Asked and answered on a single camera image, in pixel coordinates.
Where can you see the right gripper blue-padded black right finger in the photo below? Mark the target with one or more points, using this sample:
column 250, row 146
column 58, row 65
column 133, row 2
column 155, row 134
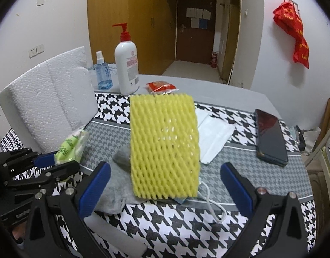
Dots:
column 288, row 236

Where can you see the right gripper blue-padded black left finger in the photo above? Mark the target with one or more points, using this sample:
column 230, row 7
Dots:
column 43, row 238

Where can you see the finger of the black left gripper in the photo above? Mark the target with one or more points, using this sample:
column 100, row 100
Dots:
column 45, row 160
column 49, row 179

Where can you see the green tissue pack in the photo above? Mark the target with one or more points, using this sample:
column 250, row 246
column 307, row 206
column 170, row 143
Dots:
column 72, row 147

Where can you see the grey sock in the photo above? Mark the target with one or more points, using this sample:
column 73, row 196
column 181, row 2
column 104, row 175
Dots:
column 119, row 189

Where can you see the yellow foam fruit net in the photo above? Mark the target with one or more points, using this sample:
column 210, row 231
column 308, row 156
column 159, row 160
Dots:
column 164, row 146

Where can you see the white tissue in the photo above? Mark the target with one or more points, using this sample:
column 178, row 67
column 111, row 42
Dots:
column 214, row 133

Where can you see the white styrofoam box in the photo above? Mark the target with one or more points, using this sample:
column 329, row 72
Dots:
column 47, row 103

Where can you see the houndstooth table mat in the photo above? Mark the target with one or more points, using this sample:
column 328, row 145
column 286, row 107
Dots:
column 187, row 230

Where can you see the blue spray bottle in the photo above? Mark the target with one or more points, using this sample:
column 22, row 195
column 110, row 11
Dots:
column 103, row 74

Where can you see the black smartphone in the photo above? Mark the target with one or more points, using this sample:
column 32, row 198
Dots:
column 270, row 143

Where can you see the teal basket with items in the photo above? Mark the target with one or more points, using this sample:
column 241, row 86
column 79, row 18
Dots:
column 298, row 137

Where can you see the white pump lotion bottle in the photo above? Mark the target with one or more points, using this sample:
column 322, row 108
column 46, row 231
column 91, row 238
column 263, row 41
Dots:
column 126, row 60

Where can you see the red snack packet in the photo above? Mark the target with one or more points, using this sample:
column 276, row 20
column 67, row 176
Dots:
column 160, row 87

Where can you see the wooden wardrobe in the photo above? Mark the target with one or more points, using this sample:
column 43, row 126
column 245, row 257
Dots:
column 151, row 24

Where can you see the red fire extinguisher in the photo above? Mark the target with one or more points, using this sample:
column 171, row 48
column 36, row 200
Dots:
column 214, row 59

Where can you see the dark brown door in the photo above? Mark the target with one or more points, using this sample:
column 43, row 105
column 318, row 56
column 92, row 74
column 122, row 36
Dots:
column 196, row 23

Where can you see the red hanging bag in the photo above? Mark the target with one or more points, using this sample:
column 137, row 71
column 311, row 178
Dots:
column 287, row 18

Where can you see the white wall switch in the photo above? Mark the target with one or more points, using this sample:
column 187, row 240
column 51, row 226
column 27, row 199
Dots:
column 39, row 49

